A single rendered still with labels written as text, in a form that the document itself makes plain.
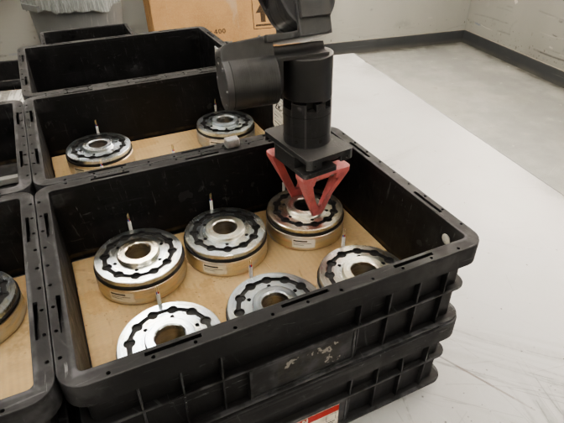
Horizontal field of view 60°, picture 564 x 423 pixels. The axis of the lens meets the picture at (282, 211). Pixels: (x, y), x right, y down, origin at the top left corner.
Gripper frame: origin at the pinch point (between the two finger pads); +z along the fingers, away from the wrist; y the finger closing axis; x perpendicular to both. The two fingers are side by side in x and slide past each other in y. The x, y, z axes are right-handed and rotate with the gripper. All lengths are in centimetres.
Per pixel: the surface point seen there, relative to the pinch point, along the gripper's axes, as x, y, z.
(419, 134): 54, -31, 18
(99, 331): -29.0, 4.0, 3.7
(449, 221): 5.6, 18.3, -5.4
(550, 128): 235, -97, 90
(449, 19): 311, -249, 69
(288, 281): -9.5, 10.6, 1.3
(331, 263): -3.6, 10.6, 1.4
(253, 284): -13.1, 9.1, 1.0
